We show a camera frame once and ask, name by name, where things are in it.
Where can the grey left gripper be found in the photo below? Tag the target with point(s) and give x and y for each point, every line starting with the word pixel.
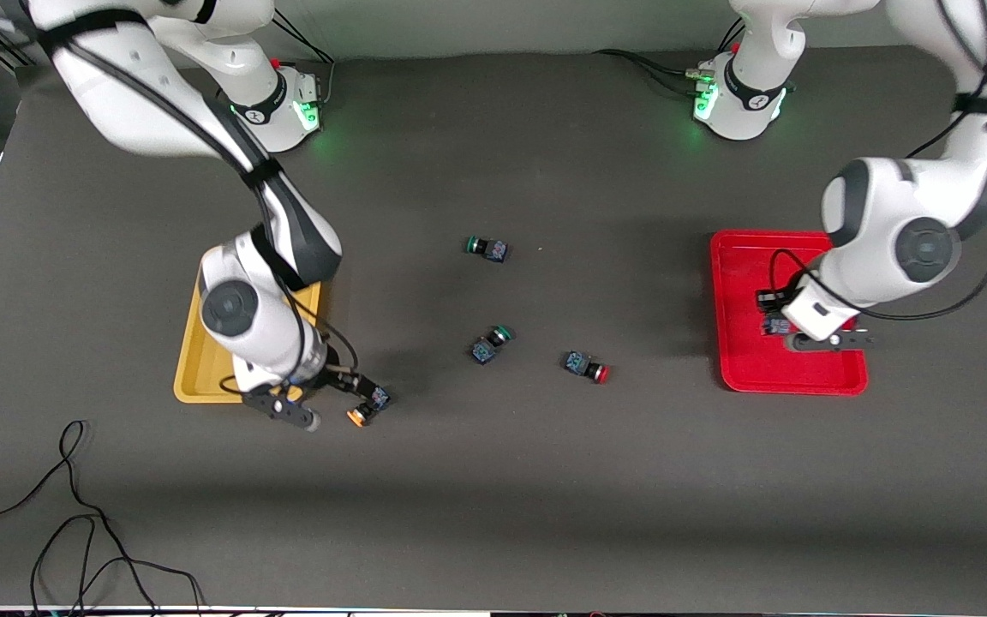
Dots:
pixel 770 301

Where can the yellow mushroom push button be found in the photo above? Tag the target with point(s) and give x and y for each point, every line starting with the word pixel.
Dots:
pixel 378 398

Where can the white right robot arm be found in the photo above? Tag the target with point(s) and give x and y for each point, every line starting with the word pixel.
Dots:
pixel 142 103

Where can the yellow plastic tray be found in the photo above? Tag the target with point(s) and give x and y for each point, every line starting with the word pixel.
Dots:
pixel 202 368

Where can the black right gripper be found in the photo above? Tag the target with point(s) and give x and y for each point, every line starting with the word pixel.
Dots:
pixel 341 380

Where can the red plastic tray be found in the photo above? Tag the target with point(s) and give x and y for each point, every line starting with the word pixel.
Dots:
pixel 750 368

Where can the red mushroom push button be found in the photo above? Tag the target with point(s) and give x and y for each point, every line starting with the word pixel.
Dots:
pixel 579 363
pixel 774 326

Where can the green mushroom push button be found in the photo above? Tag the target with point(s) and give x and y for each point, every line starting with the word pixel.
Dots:
pixel 493 250
pixel 485 350

